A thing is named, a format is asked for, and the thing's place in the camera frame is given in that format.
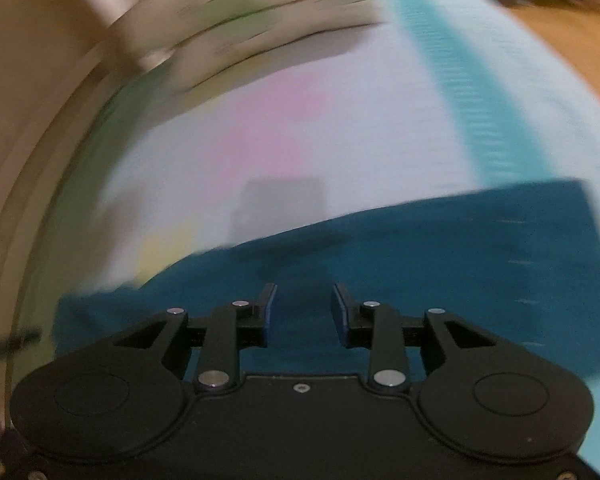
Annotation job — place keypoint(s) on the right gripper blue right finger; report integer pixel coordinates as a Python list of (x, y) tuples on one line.
[(377, 328)]

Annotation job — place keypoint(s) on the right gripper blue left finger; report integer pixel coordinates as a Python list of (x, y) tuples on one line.
[(230, 328)]

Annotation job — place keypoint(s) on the teal pants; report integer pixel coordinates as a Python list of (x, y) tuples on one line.
[(522, 262)]

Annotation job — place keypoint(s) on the leaf print pillow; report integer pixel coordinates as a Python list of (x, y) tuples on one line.
[(205, 37)]

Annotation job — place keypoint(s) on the wooden headboard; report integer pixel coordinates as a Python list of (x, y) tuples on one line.
[(59, 65)]

